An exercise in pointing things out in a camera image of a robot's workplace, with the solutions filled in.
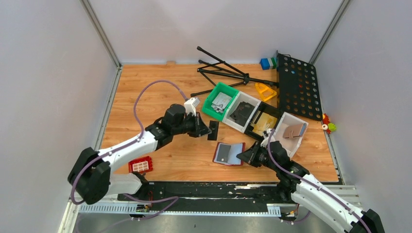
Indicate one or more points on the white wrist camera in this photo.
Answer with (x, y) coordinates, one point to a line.
(190, 105)
(268, 137)

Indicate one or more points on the red leather card holder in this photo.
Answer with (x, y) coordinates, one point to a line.
(232, 160)

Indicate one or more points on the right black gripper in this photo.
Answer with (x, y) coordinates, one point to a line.
(248, 155)

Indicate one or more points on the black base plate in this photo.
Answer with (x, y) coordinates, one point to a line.
(240, 193)

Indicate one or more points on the black parts in bin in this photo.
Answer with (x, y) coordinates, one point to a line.
(242, 113)

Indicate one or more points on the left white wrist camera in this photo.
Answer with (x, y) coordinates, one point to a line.
(190, 105)

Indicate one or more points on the grey metal parts in bin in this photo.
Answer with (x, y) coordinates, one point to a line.
(220, 103)

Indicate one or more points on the black credit card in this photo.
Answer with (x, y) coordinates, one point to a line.
(214, 126)

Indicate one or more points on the green plastic bin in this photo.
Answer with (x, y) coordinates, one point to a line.
(220, 87)

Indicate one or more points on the white bin at end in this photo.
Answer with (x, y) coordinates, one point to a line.
(290, 145)

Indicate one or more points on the brown leather card pouch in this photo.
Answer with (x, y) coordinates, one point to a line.
(295, 131)

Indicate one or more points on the grey card in holder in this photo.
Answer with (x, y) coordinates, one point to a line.
(222, 153)

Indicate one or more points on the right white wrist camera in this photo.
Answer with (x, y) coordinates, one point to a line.
(268, 137)

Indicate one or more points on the red building brick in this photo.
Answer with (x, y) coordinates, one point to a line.
(141, 165)

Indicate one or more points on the colourful small toy pile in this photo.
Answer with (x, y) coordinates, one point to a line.
(327, 125)

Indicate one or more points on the black folding tripod stand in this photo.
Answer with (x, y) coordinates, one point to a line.
(224, 69)

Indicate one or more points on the green toy block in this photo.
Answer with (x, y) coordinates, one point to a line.
(274, 62)

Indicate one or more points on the yellow plastic triangle piece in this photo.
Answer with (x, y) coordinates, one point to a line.
(265, 92)

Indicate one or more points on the white bin with black parts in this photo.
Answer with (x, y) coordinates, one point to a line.
(241, 96)

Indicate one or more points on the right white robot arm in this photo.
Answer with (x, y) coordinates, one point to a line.
(297, 184)

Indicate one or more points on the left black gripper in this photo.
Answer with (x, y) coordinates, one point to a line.
(200, 129)

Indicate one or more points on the black perforated metal panel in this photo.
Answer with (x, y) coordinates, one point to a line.
(298, 87)

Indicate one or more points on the blue toy block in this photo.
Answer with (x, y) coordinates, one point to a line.
(266, 63)

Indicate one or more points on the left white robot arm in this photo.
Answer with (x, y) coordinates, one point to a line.
(93, 175)

